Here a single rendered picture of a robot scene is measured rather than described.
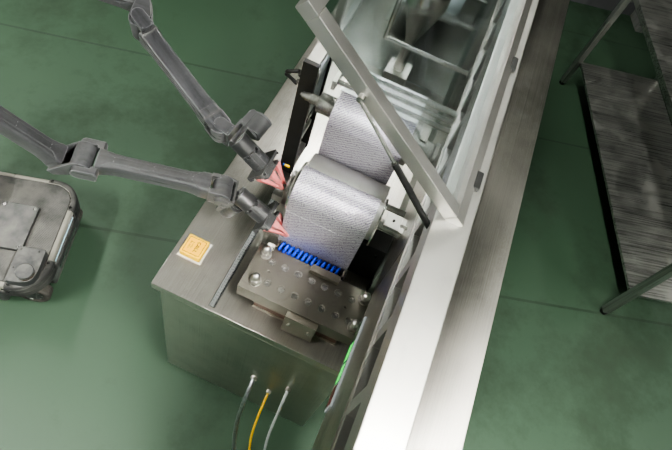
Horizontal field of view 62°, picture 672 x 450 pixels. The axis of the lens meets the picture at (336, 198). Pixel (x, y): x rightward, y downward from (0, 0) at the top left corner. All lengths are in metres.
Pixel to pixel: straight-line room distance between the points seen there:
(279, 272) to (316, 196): 0.30
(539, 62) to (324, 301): 1.04
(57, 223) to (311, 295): 1.39
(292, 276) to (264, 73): 2.11
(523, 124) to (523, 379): 1.64
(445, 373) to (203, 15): 3.13
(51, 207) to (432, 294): 2.04
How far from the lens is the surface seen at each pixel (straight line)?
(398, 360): 1.02
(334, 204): 1.55
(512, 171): 1.64
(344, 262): 1.73
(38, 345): 2.79
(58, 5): 4.03
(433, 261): 1.12
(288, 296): 1.70
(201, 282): 1.84
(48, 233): 2.73
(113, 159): 1.66
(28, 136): 1.66
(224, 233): 1.92
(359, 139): 1.65
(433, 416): 1.26
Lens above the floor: 2.58
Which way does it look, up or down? 55 degrees down
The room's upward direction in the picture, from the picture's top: 22 degrees clockwise
